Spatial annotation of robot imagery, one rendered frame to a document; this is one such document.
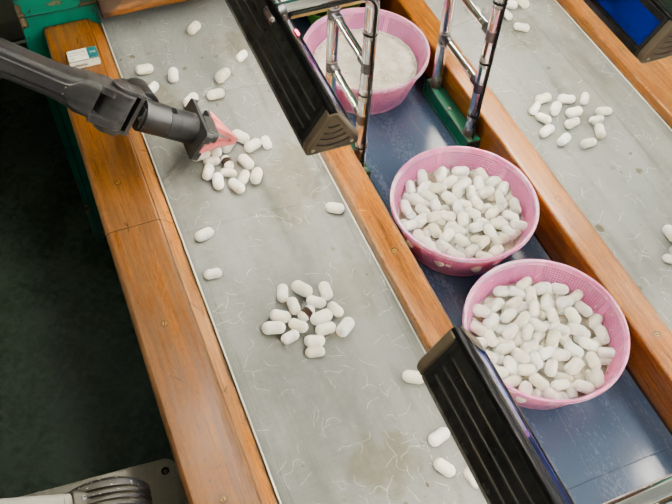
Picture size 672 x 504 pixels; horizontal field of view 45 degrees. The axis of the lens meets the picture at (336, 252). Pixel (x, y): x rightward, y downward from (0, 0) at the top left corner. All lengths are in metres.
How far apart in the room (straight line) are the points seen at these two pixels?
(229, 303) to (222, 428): 0.23
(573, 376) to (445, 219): 0.36
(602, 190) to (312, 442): 0.73
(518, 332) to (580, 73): 0.67
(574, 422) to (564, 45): 0.86
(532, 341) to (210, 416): 0.52
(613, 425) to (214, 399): 0.64
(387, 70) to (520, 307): 0.62
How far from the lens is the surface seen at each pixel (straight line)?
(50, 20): 1.85
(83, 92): 1.37
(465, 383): 0.88
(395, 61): 1.77
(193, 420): 1.22
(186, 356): 1.27
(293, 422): 1.24
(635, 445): 1.40
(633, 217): 1.57
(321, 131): 1.10
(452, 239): 1.45
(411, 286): 1.34
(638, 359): 1.42
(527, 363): 1.33
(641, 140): 1.71
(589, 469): 1.35
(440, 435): 1.22
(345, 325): 1.29
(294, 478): 1.20
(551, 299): 1.41
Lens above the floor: 1.87
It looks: 54 degrees down
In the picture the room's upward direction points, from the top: 3 degrees clockwise
